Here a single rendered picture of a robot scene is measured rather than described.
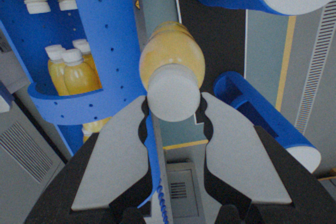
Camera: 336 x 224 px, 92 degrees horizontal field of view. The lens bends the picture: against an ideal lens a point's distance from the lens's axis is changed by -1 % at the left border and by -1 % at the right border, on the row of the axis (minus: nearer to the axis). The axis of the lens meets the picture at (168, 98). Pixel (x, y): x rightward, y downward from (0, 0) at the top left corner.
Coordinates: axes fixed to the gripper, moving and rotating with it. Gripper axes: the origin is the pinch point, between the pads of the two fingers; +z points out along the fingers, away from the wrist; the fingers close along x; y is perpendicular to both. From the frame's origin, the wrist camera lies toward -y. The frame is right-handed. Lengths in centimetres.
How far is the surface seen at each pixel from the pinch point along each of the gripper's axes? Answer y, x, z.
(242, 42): 27, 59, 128
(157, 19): 7, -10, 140
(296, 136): 51, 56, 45
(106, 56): 2.2, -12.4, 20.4
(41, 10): -6.3, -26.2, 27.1
